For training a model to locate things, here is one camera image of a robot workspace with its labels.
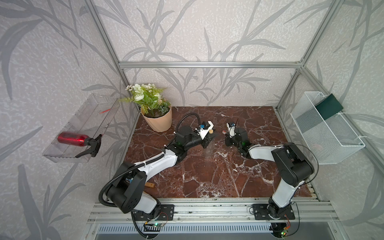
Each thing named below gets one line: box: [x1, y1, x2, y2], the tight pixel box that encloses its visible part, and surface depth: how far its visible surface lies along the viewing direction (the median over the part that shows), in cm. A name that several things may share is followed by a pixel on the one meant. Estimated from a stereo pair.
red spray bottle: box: [57, 131, 102, 158], surface depth 56 cm
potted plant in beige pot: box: [118, 83, 172, 133], surface depth 94 cm
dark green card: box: [315, 93, 344, 121], surface depth 74 cm
